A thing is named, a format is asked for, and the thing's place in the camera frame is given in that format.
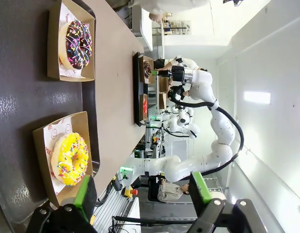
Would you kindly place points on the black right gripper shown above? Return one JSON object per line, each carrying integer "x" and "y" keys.
{"x": 177, "y": 74}

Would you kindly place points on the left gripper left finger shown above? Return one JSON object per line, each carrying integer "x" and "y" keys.
{"x": 67, "y": 218}

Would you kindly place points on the dark brown tray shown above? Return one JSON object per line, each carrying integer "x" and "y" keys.
{"x": 18, "y": 97}

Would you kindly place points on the bystander in white t-shirt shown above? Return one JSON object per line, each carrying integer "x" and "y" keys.
{"x": 191, "y": 63}

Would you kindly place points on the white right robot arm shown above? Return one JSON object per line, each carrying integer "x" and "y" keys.
{"x": 220, "y": 126}

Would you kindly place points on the brown background carton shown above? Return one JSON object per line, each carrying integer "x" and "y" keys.
{"x": 162, "y": 101}
{"x": 163, "y": 83}

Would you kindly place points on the seated bystander grey jacket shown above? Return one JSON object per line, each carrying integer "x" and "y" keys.
{"x": 168, "y": 193}

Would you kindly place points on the white printed paper liner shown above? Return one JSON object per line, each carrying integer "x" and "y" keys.
{"x": 55, "y": 126}
{"x": 72, "y": 72}

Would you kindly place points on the yellow sprinkled donut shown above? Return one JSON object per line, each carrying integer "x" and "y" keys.
{"x": 76, "y": 145}

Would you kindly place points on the aluminium profile robot stand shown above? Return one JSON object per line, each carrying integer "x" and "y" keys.
{"x": 115, "y": 208}

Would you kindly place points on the background storage shelf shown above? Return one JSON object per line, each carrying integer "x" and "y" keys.
{"x": 174, "y": 25}

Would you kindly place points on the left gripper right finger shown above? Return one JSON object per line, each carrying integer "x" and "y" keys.
{"x": 227, "y": 216}

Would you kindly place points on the bystander in black t-shirt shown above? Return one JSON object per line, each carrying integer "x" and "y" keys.
{"x": 179, "y": 91}

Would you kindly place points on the dark donut white drizzle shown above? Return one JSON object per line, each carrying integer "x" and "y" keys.
{"x": 76, "y": 34}

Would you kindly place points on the chocolate donut orange sprinkles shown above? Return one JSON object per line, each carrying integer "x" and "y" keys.
{"x": 147, "y": 69}

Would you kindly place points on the ceiling light panel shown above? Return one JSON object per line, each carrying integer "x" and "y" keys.
{"x": 256, "y": 97}

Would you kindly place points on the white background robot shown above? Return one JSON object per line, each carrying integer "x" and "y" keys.
{"x": 182, "y": 119}

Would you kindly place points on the person's right hand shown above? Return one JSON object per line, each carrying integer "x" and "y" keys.
{"x": 155, "y": 17}

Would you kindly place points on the brown cardboard donut box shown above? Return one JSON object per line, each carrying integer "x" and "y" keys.
{"x": 151, "y": 59}
{"x": 39, "y": 150}
{"x": 52, "y": 48}
{"x": 141, "y": 97}

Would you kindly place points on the red glazed donut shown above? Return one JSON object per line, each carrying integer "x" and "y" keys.
{"x": 145, "y": 106}

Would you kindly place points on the yellow emergency stop button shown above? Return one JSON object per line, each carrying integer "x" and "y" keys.
{"x": 128, "y": 192}

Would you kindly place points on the white side table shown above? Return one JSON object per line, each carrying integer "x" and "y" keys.
{"x": 146, "y": 29}

